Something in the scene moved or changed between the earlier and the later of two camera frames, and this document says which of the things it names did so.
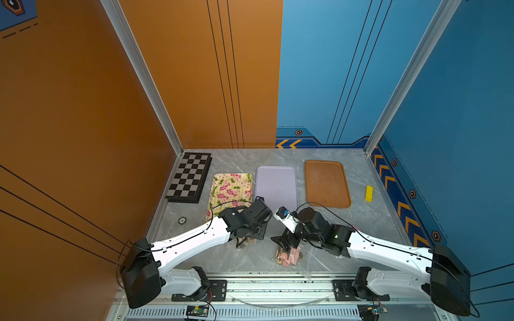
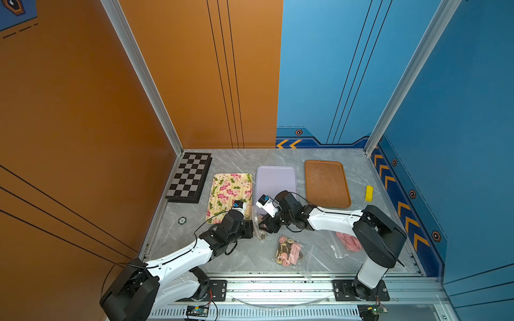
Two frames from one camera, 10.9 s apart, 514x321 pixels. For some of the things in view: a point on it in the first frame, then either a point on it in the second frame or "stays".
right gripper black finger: (287, 240) to (269, 223)
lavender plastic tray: (278, 186) stays
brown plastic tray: (326, 184) stays
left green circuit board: (200, 311) stays
